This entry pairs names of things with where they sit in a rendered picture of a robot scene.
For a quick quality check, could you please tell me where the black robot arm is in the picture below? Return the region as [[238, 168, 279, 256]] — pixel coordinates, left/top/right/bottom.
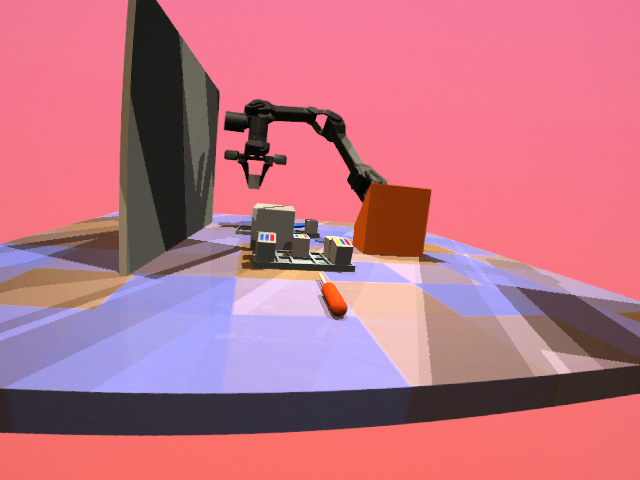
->
[[224, 99, 388, 204]]

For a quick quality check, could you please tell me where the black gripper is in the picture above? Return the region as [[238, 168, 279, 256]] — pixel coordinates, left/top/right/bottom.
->
[[224, 133, 287, 186]]

